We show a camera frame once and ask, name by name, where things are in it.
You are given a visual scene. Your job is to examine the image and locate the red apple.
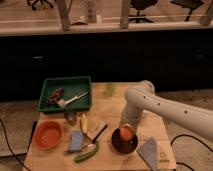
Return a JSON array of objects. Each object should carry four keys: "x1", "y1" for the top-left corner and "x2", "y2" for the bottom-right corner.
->
[{"x1": 120, "y1": 126, "x2": 133, "y2": 141}]

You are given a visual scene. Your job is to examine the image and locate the orange bowl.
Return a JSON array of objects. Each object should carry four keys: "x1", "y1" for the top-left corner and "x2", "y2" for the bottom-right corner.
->
[{"x1": 33, "y1": 120, "x2": 63, "y2": 150}]

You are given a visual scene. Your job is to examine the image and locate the purple bowl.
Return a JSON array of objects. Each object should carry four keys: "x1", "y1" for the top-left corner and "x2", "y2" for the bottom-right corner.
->
[{"x1": 111, "y1": 129, "x2": 138, "y2": 154}]

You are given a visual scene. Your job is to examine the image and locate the grey round object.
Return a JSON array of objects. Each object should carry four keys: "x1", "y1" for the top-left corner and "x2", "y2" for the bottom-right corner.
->
[{"x1": 64, "y1": 111, "x2": 77, "y2": 126}]

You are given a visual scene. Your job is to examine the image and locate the green tray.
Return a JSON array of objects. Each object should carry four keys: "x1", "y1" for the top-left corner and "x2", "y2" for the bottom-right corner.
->
[{"x1": 37, "y1": 76, "x2": 92, "y2": 115}]

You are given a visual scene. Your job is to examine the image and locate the black cable left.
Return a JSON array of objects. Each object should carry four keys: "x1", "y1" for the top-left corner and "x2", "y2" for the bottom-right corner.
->
[{"x1": 0, "y1": 118, "x2": 32, "y2": 171}]

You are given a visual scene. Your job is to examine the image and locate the office chair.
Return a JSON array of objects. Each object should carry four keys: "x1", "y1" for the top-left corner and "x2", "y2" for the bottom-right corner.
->
[{"x1": 129, "y1": 0, "x2": 158, "y2": 23}]

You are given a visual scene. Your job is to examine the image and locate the metal spoon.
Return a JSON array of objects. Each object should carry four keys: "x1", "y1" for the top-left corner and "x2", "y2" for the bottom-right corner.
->
[{"x1": 63, "y1": 143, "x2": 96, "y2": 156}]

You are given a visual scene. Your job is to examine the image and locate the black cable right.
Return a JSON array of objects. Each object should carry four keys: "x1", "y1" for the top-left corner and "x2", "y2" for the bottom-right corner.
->
[{"x1": 170, "y1": 133, "x2": 213, "y2": 171}]

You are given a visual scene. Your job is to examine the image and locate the green cucumber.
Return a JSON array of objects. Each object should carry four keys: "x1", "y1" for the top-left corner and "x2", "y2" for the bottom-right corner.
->
[{"x1": 74, "y1": 142, "x2": 99, "y2": 163}]

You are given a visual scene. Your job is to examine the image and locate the black cable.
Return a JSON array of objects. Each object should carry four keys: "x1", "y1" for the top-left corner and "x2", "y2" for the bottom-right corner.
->
[
  {"x1": 0, "y1": 118, "x2": 32, "y2": 171},
  {"x1": 170, "y1": 133, "x2": 213, "y2": 171}
]

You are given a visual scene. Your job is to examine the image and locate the grey cloth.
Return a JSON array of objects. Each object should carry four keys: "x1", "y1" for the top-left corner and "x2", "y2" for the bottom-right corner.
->
[{"x1": 137, "y1": 138, "x2": 157, "y2": 171}]

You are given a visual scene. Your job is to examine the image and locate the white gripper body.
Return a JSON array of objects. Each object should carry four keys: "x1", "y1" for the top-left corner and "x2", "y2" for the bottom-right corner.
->
[{"x1": 119, "y1": 104, "x2": 143, "y2": 131}]

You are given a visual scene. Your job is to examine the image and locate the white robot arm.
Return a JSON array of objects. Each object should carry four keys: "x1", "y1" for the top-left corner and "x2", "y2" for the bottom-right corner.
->
[{"x1": 120, "y1": 80, "x2": 213, "y2": 142}]

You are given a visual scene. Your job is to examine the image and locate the yellow banana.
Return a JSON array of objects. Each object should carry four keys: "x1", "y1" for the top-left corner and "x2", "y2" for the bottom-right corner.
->
[{"x1": 80, "y1": 113, "x2": 88, "y2": 134}]

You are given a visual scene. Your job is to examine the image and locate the dark grapes bunch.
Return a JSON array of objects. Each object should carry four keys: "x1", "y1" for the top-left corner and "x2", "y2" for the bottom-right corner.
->
[{"x1": 47, "y1": 88, "x2": 64, "y2": 105}]

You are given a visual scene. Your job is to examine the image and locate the blue sponge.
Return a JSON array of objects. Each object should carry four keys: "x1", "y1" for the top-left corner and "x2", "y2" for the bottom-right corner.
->
[{"x1": 69, "y1": 130, "x2": 83, "y2": 147}]

